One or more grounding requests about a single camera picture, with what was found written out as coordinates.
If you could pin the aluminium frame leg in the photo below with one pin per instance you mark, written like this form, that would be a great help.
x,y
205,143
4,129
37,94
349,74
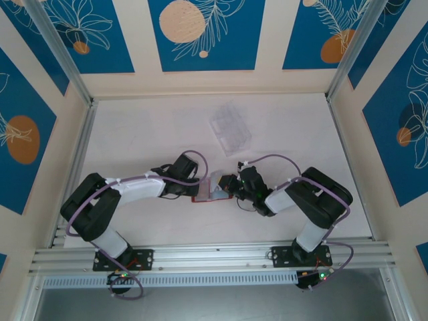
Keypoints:
x,y
396,297
30,297

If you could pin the red leather card holder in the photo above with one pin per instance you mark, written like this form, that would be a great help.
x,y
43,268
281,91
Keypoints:
x,y
204,195

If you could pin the aluminium corner post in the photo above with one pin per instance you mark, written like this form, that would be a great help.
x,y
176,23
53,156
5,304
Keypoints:
x,y
65,57
355,50

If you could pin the aluminium side rail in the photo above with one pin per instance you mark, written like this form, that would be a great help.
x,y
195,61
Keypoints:
x,y
83,140
349,167

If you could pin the black controller board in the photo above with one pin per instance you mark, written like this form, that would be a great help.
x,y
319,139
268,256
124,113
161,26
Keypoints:
x,y
117,277
307,280

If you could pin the clear plastic card box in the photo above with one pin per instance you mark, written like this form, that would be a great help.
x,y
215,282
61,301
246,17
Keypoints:
x,y
230,130

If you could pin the blue floral wall panel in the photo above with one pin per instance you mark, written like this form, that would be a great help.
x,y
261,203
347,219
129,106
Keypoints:
x,y
401,150
110,40
20,100
377,40
2,264
234,50
301,40
423,254
43,57

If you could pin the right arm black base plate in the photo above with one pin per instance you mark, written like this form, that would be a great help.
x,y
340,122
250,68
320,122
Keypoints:
x,y
281,255

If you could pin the aluminium front rail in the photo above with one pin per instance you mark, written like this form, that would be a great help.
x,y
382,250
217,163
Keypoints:
x,y
214,257

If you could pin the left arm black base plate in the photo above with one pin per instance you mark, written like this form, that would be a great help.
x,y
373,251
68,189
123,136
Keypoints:
x,y
147,259

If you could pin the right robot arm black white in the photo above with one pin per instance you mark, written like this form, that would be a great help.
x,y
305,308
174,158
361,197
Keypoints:
x,y
281,200

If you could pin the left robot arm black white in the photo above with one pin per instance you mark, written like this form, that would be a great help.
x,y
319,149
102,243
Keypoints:
x,y
140,189

